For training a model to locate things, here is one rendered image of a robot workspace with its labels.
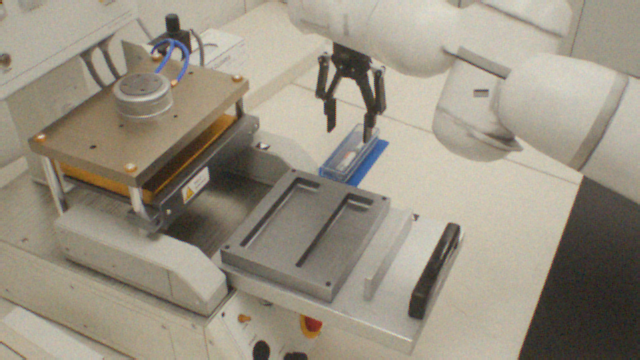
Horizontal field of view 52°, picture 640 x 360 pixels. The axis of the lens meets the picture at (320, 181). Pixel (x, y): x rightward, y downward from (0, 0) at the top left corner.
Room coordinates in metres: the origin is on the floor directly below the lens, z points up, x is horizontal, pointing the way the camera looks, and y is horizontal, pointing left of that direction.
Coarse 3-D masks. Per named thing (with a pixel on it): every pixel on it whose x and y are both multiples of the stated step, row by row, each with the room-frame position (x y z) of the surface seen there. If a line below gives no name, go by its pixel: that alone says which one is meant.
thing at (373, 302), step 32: (384, 224) 0.71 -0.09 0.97; (416, 224) 0.71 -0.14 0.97; (384, 256) 0.60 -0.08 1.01; (416, 256) 0.64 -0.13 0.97; (256, 288) 0.60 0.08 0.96; (288, 288) 0.58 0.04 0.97; (352, 288) 0.58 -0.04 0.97; (384, 288) 0.58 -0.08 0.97; (320, 320) 0.55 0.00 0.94; (352, 320) 0.53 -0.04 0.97; (384, 320) 0.53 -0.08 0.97; (416, 320) 0.53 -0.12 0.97
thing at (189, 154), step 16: (208, 128) 0.82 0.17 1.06; (224, 128) 0.82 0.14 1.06; (192, 144) 0.78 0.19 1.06; (208, 144) 0.78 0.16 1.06; (176, 160) 0.74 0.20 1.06; (192, 160) 0.75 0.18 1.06; (64, 176) 0.74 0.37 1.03; (80, 176) 0.73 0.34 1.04; (96, 176) 0.72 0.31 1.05; (160, 176) 0.71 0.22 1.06; (176, 176) 0.71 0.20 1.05; (112, 192) 0.71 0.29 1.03; (128, 192) 0.69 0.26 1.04; (144, 192) 0.68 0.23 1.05
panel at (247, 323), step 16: (240, 304) 0.61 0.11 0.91; (256, 304) 0.63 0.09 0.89; (272, 304) 0.65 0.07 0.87; (224, 320) 0.58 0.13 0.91; (240, 320) 0.59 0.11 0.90; (256, 320) 0.61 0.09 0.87; (272, 320) 0.63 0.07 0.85; (288, 320) 0.65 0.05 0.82; (240, 336) 0.58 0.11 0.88; (256, 336) 0.60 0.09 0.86; (272, 336) 0.62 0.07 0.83; (288, 336) 0.63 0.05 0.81; (304, 336) 0.66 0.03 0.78; (320, 336) 0.68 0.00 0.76; (240, 352) 0.57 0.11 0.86; (272, 352) 0.60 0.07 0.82; (304, 352) 0.64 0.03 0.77
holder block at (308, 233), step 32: (288, 192) 0.76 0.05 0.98; (320, 192) 0.75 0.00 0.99; (352, 192) 0.75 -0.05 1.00; (256, 224) 0.68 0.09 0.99; (288, 224) 0.70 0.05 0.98; (320, 224) 0.68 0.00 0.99; (352, 224) 0.70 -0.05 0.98; (224, 256) 0.63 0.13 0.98; (256, 256) 0.62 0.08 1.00; (288, 256) 0.62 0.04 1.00; (320, 256) 0.63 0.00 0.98; (352, 256) 0.62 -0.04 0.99; (320, 288) 0.57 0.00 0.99
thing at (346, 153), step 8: (360, 128) 1.22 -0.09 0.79; (376, 128) 1.22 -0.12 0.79; (352, 136) 1.18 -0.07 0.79; (360, 136) 1.18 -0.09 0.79; (344, 144) 1.15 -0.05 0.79; (352, 144) 1.15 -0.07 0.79; (360, 144) 1.15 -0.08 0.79; (336, 152) 1.13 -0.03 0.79; (344, 152) 1.13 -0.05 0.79; (352, 152) 1.13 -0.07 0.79; (360, 152) 1.12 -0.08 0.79; (328, 160) 1.10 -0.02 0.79; (336, 160) 1.10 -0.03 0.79; (344, 160) 1.10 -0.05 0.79; (352, 160) 1.10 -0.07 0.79; (328, 168) 1.07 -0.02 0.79; (336, 168) 1.07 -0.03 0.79; (344, 168) 1.07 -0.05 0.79
